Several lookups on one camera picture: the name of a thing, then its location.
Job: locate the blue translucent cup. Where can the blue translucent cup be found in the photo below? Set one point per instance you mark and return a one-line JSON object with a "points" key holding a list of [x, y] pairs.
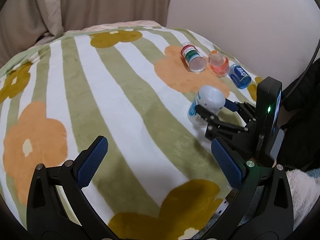
{"points": [[239, 76]]}

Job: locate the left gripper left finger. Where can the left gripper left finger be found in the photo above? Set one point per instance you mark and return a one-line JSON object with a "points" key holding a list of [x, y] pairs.
{"points": [[57, 207]]}

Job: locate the white blue label cup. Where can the white blue label cup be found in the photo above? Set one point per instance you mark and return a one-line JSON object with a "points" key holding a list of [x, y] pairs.
{"points": [[211, 98]]}

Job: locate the pink bed sheet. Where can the pink bed sheet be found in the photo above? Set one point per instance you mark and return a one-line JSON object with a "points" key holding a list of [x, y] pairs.
{"points": [[145, 23]]}

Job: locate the green striped floral blanket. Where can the green striped floral blanket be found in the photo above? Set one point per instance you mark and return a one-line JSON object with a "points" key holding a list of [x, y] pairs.
{"points": [[159, 179]]}

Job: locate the red green label cup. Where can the red green label cup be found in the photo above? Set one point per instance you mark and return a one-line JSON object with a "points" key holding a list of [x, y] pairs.
{"points": [[192, 57]]}

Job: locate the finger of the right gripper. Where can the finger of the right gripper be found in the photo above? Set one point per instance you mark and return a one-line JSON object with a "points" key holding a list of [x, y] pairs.
{"points": [[215, 122], [245, 110]]}

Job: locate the white fluffy right sleeve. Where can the white fluffy right sleeve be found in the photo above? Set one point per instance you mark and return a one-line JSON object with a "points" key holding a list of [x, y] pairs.
{"points": [[304, 188]]}

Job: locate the beige curtain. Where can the beige curtain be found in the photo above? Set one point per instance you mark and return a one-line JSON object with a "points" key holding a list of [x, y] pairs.
{"points": [[25, 23]]}

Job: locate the orange translucent cup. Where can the orange translucent cup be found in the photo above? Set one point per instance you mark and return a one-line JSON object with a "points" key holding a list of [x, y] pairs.
{"points": [[219, 63]]}

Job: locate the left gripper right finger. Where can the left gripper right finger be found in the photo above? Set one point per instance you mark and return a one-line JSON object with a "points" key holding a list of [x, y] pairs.
{"points": [[262, 207]]}

